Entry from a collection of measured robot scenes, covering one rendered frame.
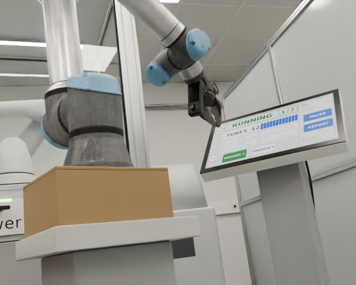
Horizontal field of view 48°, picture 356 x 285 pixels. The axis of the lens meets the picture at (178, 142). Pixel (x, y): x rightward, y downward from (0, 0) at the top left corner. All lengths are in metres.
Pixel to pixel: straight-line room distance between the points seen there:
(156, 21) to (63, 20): 0.23
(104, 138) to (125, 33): 1.02
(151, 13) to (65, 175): 0.53
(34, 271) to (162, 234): 0.80
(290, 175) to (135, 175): 0.83
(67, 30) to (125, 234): 0.56
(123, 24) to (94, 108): 1.00
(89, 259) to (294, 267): 0.91
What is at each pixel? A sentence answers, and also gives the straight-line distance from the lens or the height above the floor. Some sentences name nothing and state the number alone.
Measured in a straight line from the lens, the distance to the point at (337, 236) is 2.50.
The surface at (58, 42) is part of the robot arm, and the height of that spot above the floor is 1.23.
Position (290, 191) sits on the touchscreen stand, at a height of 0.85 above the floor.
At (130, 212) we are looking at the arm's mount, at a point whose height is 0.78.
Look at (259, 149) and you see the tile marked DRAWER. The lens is 1.47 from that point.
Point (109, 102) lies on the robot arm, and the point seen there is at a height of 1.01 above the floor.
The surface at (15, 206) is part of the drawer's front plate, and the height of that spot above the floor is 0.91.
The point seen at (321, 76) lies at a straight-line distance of 2.51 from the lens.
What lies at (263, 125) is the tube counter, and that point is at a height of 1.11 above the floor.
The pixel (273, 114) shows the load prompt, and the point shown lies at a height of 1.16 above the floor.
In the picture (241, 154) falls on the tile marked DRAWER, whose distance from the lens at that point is 1.48.
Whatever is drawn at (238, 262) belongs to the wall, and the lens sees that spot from 5.05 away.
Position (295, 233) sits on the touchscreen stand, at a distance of 1.49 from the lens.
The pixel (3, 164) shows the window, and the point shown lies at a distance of 1.55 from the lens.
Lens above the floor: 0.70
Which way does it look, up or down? 15 degrees up
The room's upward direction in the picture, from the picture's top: 7 degrees counter-clockwise
